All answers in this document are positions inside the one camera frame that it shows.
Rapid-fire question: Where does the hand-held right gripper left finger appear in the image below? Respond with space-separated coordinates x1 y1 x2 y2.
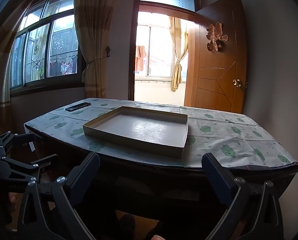
17 152 101 240

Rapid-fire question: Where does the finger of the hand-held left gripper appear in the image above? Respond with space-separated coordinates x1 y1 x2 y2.
0 131 36 156
0 154 62 188

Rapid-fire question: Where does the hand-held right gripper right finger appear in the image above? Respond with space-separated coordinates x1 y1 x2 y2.
201 152 285 240

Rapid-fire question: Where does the beige cardboard tray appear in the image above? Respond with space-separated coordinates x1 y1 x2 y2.
83 106 189 159

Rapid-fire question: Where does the person's left hand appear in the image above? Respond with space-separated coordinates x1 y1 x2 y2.
6 192 18 215

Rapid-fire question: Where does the table with patterned cloth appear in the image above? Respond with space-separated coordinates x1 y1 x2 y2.
24 98 298 168

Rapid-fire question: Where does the dark wooden table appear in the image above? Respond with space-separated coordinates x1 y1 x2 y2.
24 122 298 230

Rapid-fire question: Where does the black phone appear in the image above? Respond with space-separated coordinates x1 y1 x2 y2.
65 102 92 112

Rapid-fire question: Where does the person's left foot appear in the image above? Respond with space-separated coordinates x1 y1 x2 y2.
113 214 137 240

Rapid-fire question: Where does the person's foot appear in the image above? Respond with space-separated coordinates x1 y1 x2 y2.
146 221 172 240
113 214 137 240

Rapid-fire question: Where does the laundry outside window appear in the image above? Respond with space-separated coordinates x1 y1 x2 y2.
49 56 77 77

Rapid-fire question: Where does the person's right foot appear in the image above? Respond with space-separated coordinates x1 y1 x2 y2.
146 221 172 240

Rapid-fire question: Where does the dark framed window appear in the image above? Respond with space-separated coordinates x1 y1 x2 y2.
10 0 85 95

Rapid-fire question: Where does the brown wooden door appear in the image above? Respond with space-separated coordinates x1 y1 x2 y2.
184 0 248 114

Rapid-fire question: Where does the yellow window curtain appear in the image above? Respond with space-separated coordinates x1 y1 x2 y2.
0 0 41 105
74 0 114 99

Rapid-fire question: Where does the yellow balcony curtain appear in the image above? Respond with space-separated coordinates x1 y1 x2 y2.
168 16 189 92

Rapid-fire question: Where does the orange hanging laundry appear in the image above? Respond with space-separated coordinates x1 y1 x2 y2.
136 45 146 73

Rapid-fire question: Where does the balcony window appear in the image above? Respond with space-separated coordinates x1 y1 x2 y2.
136 24 176 78

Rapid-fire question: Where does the golden door ornament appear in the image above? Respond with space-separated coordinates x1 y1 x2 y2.
206 23 229 52

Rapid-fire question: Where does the brown door frame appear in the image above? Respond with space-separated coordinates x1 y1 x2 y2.
128 0 207 101

